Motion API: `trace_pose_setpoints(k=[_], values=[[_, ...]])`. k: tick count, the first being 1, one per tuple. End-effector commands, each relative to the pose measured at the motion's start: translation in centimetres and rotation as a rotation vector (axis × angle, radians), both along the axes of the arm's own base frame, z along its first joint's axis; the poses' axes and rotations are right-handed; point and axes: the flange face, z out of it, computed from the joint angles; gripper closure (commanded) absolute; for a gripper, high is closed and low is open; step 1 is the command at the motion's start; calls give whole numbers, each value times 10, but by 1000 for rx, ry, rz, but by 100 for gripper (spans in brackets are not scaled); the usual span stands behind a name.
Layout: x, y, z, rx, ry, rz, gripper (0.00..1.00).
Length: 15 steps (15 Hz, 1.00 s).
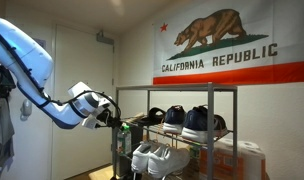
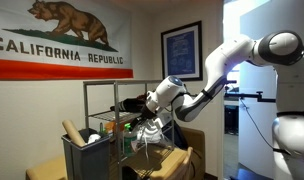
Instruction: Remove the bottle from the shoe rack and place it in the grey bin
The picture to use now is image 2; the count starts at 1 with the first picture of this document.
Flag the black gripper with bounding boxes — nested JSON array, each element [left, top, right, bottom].
[[129, 105, 157, 130]]

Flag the clear bottle with green cap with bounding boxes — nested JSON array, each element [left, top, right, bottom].
[[122, 123, 139, 158]]

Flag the grey plastic bin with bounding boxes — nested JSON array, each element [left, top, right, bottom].
[[61, 128, 111, 180]]

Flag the white sneaker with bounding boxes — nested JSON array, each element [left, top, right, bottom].
[[136, 118, 166, 144]]

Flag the black slide sandal white stripes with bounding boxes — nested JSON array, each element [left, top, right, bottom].
[[110, 94, 148, 113]]

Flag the orange box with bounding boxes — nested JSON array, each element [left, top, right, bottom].
[[104, 120, 126, 135]]

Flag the crumpled white paper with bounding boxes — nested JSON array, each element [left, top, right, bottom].
[[86, 133, 102, 145]]

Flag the light wooden chair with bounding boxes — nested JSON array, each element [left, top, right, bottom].
[[148, 146, 195, 180]]

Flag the curved wooden hanger piece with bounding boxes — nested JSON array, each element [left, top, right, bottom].
[[61, 119, 87, 148]]

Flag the black framed blue print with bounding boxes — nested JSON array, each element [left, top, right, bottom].
[[160, 20, 204, 82]]

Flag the California Republic bear flag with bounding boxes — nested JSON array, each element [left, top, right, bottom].
[[0, 0, 135, 82]]

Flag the metal wire shoe rack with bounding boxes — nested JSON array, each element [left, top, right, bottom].
[[82, 79, 176, 180]]

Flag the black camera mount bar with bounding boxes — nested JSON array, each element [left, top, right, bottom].
[[224, 90, 277, 104]]

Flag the black cable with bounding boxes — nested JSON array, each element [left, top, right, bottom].
[[238, 98, 291, 156]]

